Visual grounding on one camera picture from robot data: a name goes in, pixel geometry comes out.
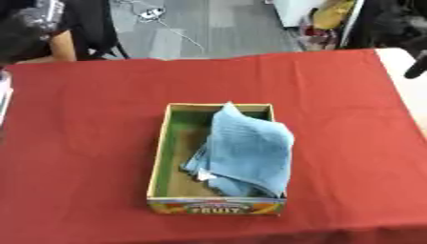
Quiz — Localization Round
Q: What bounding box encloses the tan cardboard box green inside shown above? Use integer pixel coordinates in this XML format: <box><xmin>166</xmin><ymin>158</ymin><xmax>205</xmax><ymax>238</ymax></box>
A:
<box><xmin>145</xmin><ymin>102</ymin><xmax>289</xmax><ymax>216</ymax></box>

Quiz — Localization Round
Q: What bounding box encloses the light blue towel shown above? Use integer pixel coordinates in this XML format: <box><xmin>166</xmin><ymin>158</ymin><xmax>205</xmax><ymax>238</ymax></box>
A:
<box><xmin>180</xmin><ymin>101</ymin><xmax>295</xmax><ymax>199</ymax></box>

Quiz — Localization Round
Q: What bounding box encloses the white power adapter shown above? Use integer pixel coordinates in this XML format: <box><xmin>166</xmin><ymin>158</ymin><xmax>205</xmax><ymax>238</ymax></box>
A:
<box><xmin>138</xmin><ymin>8</ymin><xmax>167</xmax><ymax>20</ymax></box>

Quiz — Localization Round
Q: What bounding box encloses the white cabinet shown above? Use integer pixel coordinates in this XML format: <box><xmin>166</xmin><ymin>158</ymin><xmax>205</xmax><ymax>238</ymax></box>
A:
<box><xmin>272</xmin><ymin>0</ymin><xmax>327</xmax><ymax>29</ymax></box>

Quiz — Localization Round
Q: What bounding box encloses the black chair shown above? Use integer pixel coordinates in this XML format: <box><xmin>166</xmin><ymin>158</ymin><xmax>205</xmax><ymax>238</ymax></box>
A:
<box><xmin>58</xmin><ymin>0</ymin><xmax>132</xmax><ymax>61</ymax></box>

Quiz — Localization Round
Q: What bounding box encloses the yellow and red bag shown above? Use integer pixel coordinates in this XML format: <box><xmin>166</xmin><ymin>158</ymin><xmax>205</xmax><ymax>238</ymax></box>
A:
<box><xmin>298</xmin><ymin>0</ymin><xmax>357</xmax><ymax>51</ymax></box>

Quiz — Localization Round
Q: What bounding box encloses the white cable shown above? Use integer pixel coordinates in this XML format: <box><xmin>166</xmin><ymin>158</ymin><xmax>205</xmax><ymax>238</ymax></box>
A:
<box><xmin>113</xmin><ymin>0</ymin><xmax>207</xmax><ymax>52</ymax></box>

